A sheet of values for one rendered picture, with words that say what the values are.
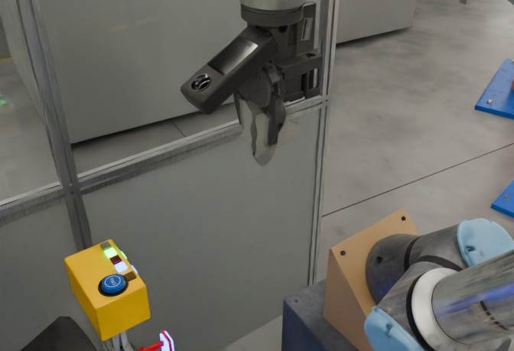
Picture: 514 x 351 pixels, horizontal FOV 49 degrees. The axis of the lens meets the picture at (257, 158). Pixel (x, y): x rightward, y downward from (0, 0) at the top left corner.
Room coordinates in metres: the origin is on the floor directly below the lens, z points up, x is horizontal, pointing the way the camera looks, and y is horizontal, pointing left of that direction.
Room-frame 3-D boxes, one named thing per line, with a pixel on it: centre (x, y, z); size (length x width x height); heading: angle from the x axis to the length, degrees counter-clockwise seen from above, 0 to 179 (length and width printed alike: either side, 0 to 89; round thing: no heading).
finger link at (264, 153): (0.61, -0.03, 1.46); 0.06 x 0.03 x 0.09; 125
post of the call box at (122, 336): (0.77, 0.29, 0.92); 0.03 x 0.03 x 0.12; 36
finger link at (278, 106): (0.60, -0.01, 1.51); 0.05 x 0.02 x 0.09; 35
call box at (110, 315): (0.77, 0.29, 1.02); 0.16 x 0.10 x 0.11; 36
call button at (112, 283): (0.73, 0.26, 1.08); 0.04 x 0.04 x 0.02
